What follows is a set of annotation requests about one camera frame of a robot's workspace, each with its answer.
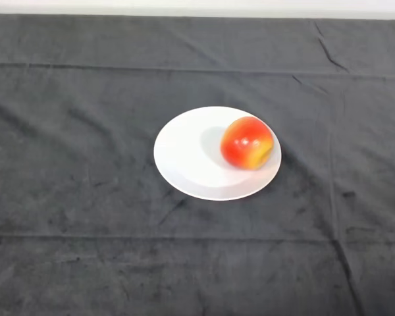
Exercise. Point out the white round plate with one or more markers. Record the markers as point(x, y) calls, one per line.
point(191, 161)

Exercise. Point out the black cloth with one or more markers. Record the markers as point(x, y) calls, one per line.
point(197, 263)

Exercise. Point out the red yellow apple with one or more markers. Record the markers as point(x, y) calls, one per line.
point(247, 143)

